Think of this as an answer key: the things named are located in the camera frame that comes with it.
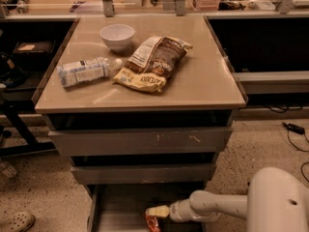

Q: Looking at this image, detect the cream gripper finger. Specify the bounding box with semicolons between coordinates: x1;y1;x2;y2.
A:
146;205;169;218

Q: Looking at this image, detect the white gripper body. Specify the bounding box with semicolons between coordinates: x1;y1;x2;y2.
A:
169;199;219;223

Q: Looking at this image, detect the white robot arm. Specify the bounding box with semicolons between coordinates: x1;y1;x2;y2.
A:
146;167;309;232

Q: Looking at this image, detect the grey middle drawer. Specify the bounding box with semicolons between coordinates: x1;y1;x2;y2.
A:
70;163;216;185

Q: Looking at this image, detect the open grey bottom drawer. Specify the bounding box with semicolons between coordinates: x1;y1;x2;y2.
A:
87;183;203;232

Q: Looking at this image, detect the grey drawer cabinet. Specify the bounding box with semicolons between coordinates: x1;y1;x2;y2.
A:
31;14;249;232

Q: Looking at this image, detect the grey top drawer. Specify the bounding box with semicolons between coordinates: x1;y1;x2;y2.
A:
49;127;232;156

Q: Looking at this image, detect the white perforated clog shoe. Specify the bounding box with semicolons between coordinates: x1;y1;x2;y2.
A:
0;212;35;232

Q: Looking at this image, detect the brown yellow chip bag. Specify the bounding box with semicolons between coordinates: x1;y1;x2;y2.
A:
112;36;192;93

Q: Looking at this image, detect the clear plastic water bottle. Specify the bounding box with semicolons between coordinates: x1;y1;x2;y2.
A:
56;57;123;88

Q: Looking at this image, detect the white ceramic bowl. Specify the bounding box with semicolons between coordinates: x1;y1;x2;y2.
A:
99;24;135;52

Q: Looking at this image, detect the black box on shelf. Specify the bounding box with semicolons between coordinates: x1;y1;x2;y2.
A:
13;41;54;61

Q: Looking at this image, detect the black power adapter with cable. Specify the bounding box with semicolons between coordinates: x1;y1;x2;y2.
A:
282;122;309;153

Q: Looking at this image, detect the black table frame leg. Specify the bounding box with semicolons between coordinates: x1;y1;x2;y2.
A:
0;101;56;157

